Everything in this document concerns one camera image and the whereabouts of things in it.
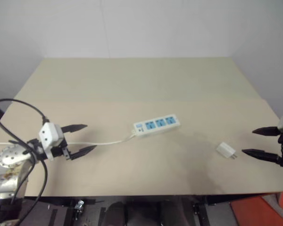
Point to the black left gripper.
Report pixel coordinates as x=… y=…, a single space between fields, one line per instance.
x=61 y=148

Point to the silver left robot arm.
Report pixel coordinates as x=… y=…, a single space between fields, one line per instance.
x=7 y=169

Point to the white plug adapter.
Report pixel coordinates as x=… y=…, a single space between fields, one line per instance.
x=224 y=149

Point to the white power strip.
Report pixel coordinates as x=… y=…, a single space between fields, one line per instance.
x=155 y=125

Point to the silver metal clamp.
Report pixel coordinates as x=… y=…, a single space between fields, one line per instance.
x=79 y=204

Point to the orange box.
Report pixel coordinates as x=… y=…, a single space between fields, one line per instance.
x=257 y=209

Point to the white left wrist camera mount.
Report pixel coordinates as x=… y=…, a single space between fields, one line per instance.
x=48 y=133

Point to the black table frame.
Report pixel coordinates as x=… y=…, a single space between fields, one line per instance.
x=132 y=199

